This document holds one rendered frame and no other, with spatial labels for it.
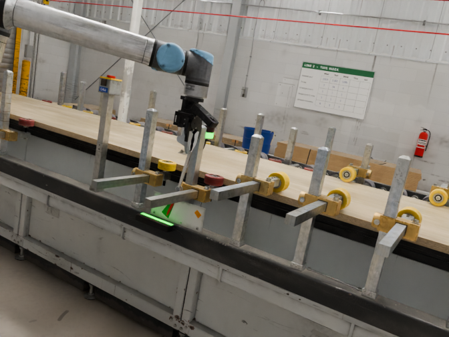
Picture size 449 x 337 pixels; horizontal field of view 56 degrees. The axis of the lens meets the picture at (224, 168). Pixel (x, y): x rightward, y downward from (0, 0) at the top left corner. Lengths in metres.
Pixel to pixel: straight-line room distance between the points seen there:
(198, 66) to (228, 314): 1.11
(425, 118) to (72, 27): 7.66
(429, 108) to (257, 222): 7.01
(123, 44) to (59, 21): 0.19
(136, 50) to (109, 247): 1.29
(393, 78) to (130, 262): 7.08
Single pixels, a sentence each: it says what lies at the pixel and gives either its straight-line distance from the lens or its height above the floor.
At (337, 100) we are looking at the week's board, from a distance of 8.73.
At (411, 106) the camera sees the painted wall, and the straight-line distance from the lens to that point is 8.60.
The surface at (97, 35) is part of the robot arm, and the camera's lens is 1.42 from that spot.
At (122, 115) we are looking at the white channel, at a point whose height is 0.95.
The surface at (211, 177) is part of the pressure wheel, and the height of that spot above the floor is 0.91.
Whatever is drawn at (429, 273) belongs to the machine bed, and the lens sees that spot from 1.67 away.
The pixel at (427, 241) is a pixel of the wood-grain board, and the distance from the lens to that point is 1.58.
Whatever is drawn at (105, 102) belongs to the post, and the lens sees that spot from 1.98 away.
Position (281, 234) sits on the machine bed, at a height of 0.73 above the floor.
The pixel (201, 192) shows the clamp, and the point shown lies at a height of 0.86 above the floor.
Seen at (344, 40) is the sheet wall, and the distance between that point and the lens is 8.90.
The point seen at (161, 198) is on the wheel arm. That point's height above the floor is 0.86.
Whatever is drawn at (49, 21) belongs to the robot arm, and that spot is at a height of 1.36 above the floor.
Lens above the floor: 1.26
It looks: 10 degrees down
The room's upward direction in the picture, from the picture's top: 10 degrees clockwise
